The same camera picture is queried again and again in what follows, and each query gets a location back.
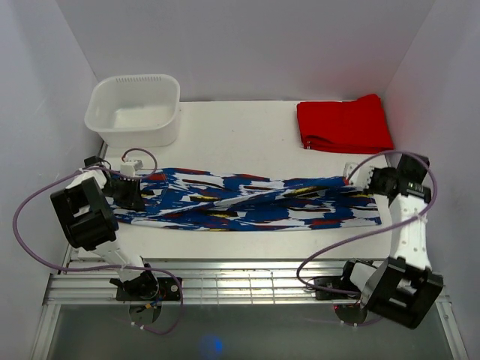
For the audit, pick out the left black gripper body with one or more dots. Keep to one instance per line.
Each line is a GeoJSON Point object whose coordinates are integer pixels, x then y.
{"type": "Point", "coordinates": [124, 192]}

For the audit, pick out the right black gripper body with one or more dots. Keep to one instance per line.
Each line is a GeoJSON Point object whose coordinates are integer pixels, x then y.
{"type": "Point", "coordinates": [379, 178]}

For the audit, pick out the blue patterned trousers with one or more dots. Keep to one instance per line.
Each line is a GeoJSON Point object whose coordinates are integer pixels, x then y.
{"type": "Point", "coordinates": [189, 199]}

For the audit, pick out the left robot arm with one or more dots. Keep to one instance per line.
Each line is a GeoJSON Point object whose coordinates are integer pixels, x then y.
{"type": "Point", "coordinates": [88, 222]}

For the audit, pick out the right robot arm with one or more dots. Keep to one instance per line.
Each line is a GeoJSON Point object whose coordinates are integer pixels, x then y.
{"type": "Point", "coordinates": [404, 287]}

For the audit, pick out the red folded trousers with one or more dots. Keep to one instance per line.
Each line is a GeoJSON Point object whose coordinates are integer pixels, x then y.
{"type": "Point", "coordinates": [350, 127]}

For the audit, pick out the white plastic basin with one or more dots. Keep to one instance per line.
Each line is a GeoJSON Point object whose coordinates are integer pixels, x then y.
{"type": "Point", "coordinates": [135, 111]}

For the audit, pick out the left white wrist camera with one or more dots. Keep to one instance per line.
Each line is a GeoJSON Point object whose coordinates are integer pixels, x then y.
{"type": "Point", "coordinates": [129, 168]}

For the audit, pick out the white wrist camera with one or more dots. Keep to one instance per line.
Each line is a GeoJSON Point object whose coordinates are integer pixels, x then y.
{"type": "Point", "coordinates": [129, 168]}
{"type": "Point", "coordinates": [357, 176]}

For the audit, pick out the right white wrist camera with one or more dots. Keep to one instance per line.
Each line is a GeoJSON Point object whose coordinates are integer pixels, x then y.
{"type": "Point", "coordinates": [357, 176]}

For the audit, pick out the aluminium rail frame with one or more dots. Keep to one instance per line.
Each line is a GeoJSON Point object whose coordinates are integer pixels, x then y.
{"type": "Point", "coordinates": [246, 309]}

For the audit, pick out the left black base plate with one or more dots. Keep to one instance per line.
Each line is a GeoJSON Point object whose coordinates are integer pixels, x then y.
{"type": "Point", "coordinates": [168, 291]}

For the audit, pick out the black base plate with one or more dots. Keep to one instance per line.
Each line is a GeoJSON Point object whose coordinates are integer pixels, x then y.
{"type": "Point", "coordinates": [333, 288]}
{"type": "Point", "coordinates": [168, 291]}

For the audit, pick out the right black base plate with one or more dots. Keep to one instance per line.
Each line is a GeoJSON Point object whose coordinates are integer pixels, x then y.
{"type": "Point", "coordinates": [333, 288]}

